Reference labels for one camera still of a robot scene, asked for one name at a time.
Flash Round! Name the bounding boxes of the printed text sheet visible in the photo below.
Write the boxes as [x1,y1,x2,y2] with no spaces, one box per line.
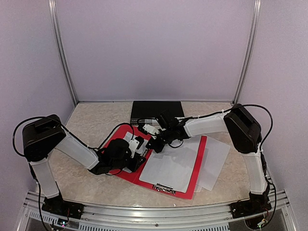
[123,132,149,158]

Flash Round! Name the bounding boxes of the red folder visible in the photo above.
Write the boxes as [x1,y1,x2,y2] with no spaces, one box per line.
[111,136,207,200]

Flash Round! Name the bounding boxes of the white sheet top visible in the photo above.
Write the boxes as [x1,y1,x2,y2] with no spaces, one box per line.
[139,136,201,193]

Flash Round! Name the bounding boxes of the white sheet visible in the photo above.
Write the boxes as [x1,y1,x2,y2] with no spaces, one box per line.
[139,136,201,193]
[197,137,231,191]

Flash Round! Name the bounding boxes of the black folder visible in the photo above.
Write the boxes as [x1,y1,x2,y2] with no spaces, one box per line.
[130,101,184,125]

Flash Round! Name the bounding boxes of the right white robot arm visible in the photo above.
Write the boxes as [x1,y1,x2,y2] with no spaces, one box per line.
[138,104,270,214]

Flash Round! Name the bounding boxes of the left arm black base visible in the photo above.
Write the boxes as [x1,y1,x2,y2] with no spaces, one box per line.
[41,184,84,219]

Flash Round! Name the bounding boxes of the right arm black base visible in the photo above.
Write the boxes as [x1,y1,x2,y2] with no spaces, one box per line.
[230,185,272,218]

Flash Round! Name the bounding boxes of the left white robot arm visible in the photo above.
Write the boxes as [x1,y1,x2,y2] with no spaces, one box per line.
[22,115,148,214]

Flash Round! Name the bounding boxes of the blank white sheet lower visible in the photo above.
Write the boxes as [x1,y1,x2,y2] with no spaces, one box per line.
[197,137,231,191]

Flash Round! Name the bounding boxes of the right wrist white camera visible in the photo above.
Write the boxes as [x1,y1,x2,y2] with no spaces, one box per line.
[138,124,160,136]

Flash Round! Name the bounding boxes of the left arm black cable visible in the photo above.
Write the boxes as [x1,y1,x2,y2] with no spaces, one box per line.
[12,117,135,228]

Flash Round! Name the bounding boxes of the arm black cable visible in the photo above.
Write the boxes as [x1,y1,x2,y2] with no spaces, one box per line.
[12,117,135,228]
[138,103,277,218]

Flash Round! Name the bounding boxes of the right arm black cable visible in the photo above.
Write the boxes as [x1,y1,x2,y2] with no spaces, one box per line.
[138,103,277,218]

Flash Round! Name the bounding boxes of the aluminium front rail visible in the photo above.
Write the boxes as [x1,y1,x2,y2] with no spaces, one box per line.
[23,190,295,231]

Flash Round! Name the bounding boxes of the right aluminium frame post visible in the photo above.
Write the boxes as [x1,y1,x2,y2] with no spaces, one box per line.
[232,0,262,104]

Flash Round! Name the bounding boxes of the aluminium frame post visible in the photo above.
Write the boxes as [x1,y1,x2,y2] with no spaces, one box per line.
[48,0,79,107]
[232,0,262,104]

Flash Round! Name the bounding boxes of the left aluminium frame post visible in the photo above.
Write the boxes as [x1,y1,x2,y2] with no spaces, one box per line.
[48,0,79,107]

